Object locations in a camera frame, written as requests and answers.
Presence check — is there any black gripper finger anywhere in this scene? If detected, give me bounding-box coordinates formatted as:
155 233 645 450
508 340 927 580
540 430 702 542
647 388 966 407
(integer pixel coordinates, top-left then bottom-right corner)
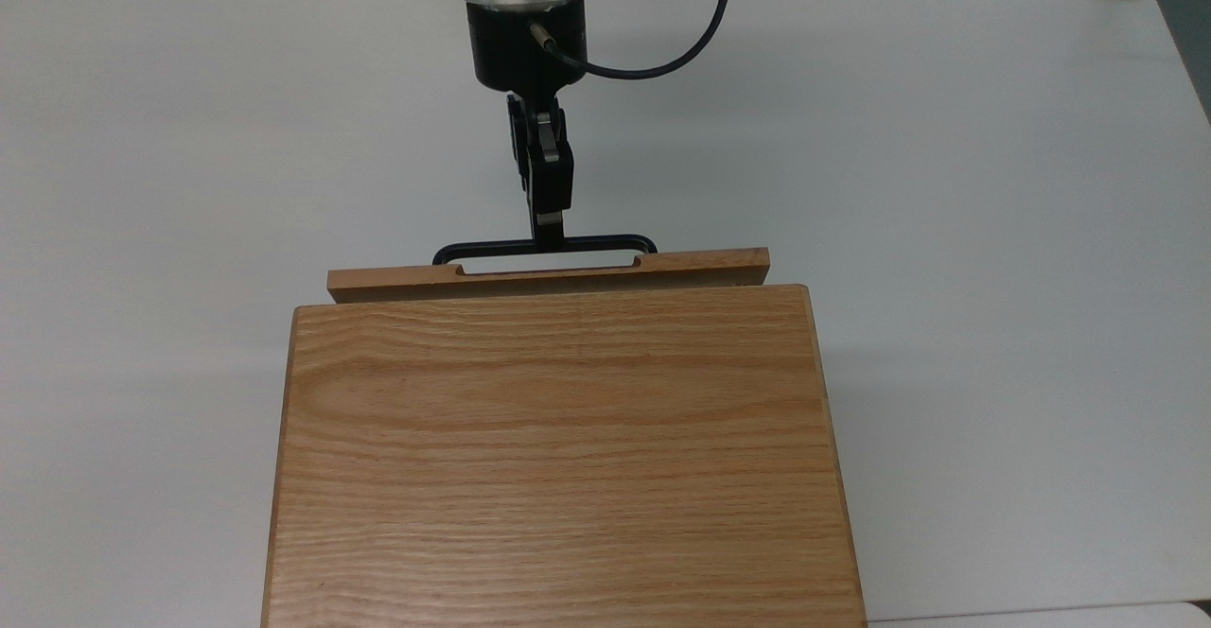
507 127 533 215
526 112 576 253

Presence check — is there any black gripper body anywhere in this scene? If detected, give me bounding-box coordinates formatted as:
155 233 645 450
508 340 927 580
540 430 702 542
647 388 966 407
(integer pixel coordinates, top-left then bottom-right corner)
467 0 590 137

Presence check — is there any black metal drawer handle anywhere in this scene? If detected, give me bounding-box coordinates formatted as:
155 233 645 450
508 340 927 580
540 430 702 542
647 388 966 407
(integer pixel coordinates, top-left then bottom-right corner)
431 234 659 268

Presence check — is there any oak wooden drawer cabinet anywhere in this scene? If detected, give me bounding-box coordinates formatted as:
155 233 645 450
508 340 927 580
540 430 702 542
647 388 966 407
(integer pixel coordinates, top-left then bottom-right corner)
260 283 869 628

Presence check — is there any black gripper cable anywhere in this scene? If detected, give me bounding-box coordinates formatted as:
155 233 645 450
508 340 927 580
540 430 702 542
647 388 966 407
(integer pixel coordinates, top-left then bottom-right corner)
528 0 735 81

